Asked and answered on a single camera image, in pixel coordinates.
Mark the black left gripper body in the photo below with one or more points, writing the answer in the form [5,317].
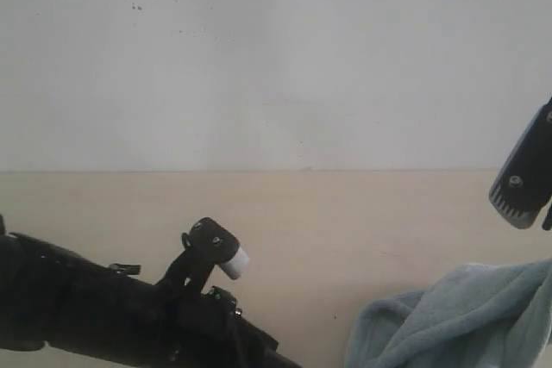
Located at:
[210,331]

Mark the light blue terry towel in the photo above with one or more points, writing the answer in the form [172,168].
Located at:
[476,316]

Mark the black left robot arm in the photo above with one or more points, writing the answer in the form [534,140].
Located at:
[51,296]

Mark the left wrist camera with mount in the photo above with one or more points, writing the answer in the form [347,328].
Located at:
[207,245]

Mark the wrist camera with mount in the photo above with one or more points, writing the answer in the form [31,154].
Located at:
[523,186]
[207,245]

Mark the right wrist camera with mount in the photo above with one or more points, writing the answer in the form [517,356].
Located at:
[523,186]

